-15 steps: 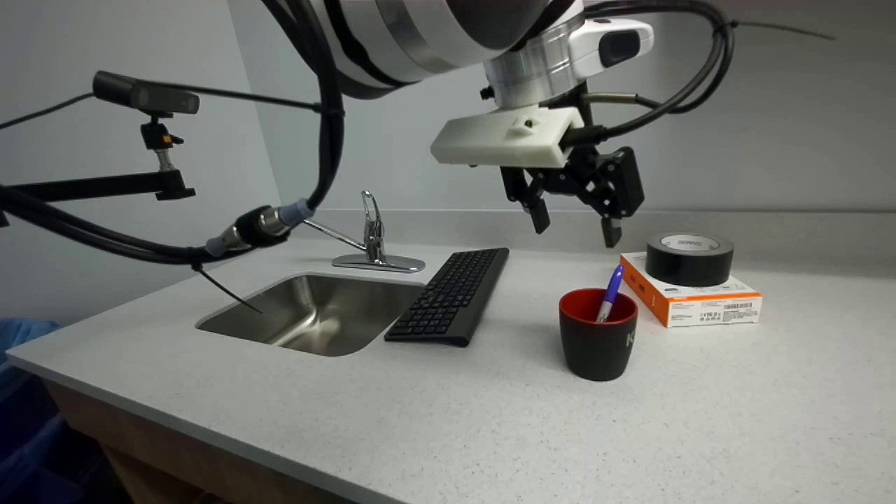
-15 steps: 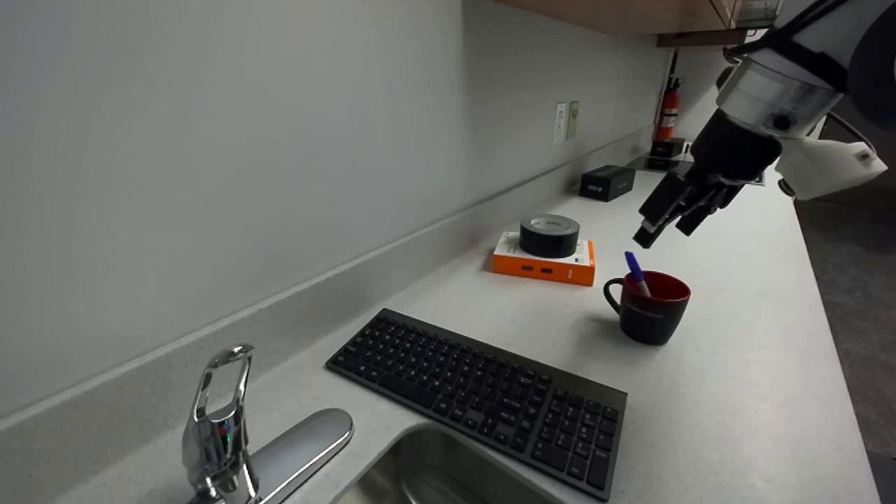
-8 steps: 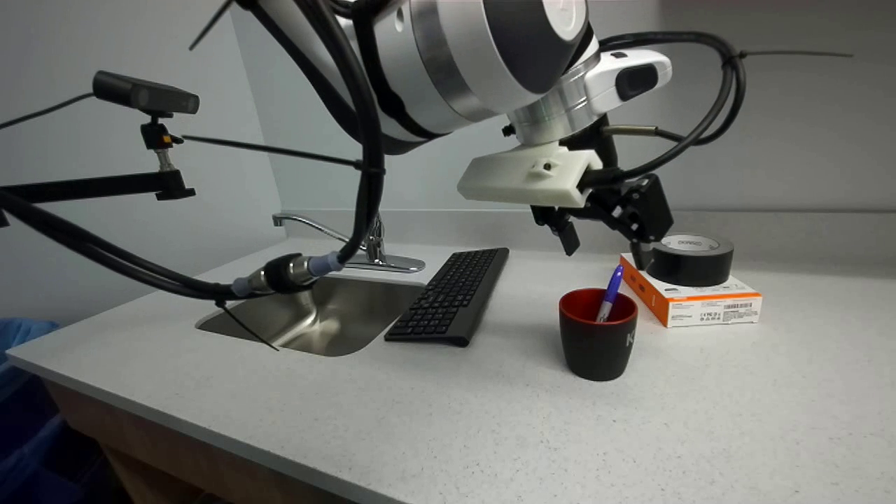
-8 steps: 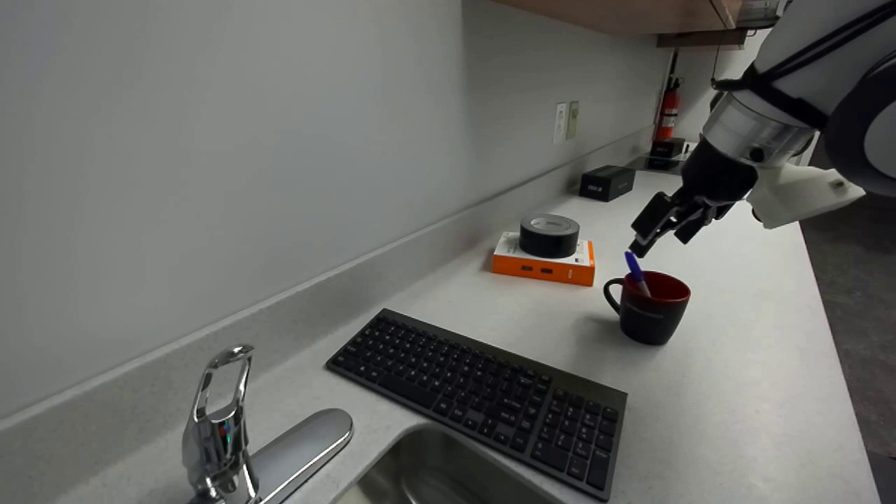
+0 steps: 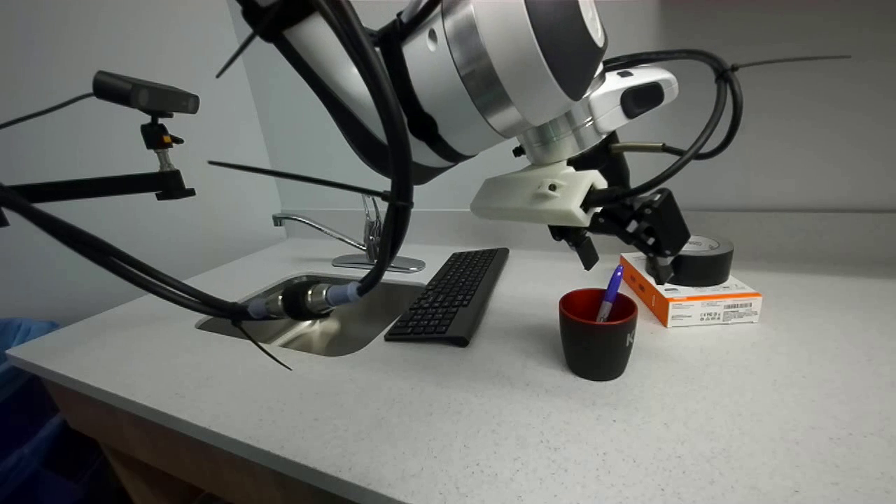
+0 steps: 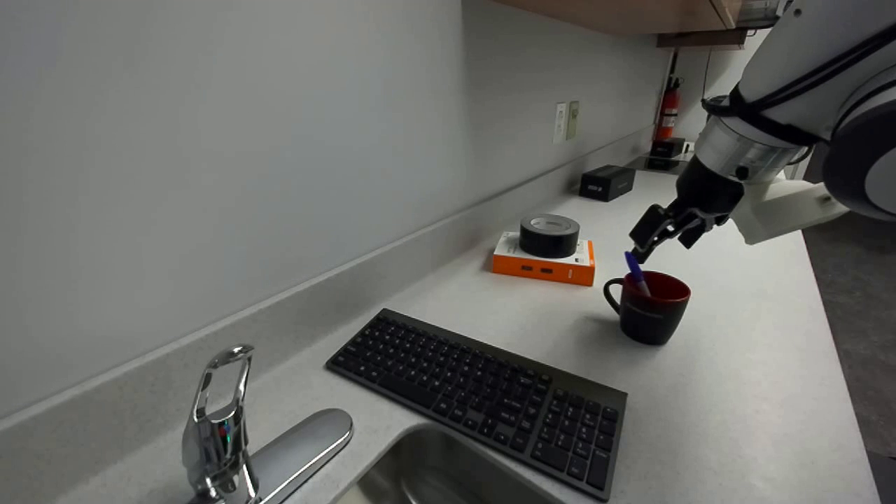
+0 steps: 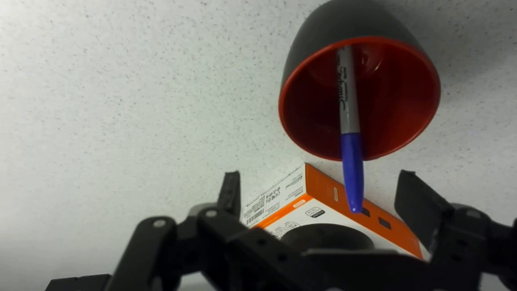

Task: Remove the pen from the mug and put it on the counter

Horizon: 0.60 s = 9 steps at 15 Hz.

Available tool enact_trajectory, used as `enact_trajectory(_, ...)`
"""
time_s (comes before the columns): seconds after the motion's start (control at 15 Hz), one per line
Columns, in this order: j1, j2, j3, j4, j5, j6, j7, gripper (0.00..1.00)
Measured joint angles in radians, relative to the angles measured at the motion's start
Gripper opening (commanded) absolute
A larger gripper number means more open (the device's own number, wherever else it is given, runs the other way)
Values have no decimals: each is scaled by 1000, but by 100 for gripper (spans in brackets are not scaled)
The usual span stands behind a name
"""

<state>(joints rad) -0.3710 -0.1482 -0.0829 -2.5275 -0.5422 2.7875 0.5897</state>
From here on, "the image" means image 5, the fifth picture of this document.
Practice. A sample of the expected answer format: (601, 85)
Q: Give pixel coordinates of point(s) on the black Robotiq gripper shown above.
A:
(644, 214)

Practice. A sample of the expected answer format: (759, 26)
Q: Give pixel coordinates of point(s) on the blue and white pen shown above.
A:
(610, 291)

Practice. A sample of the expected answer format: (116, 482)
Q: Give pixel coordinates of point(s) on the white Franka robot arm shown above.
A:
(486, 65)

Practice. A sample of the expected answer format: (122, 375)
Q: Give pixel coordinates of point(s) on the black mug red inside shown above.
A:
(598, 351)

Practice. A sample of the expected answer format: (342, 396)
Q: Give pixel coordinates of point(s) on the wooden counter cabinet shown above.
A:
(158, 450)

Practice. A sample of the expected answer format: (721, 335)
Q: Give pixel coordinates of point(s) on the black tape roll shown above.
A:
(704, 268)

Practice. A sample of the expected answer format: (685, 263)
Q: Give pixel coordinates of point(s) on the orange and white box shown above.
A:
(708, 307)

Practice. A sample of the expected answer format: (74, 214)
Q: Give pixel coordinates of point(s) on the black computer keyboard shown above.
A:
(452, 295)

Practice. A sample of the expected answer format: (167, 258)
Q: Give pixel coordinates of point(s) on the stainless steel sink basin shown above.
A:
(372, 324)

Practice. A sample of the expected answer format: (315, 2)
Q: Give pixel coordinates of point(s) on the chrome sink faucet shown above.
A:
(322, 230)

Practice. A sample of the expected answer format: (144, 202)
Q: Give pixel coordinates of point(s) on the blue bin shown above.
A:
(28, 431)

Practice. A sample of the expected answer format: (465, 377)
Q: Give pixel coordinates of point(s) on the black exterior camera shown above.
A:
(144, 93)

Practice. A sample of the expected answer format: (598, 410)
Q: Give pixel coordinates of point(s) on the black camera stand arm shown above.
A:
(92, 190)

